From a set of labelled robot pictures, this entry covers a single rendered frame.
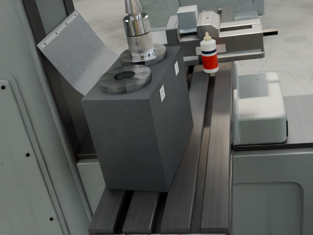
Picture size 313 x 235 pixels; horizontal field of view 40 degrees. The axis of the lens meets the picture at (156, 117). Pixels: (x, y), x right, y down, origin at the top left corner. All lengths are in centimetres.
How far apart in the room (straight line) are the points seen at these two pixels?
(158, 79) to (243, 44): 54
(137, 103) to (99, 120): 8
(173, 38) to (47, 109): 40
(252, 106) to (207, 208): 55
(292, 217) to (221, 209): 67
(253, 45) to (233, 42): 6
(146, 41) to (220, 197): 30
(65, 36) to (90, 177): 43
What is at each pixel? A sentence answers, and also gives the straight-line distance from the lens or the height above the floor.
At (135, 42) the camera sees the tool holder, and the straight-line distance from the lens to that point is 78.
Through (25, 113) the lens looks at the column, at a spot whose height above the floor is 95.
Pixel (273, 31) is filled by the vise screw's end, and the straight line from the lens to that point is 127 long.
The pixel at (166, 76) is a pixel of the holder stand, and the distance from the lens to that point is 74.
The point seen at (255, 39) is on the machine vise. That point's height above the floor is 101.
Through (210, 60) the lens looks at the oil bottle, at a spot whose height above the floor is 100.
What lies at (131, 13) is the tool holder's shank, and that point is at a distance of 77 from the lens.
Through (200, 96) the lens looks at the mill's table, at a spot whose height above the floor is 96.
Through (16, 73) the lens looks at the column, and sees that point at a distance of 117.
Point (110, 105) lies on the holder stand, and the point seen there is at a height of 114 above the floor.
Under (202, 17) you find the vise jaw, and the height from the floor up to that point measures 107.
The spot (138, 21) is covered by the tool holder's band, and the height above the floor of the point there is 123.
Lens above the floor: 143
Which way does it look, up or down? 29 degrees down
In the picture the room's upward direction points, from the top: 11 degrees counter-clockwise
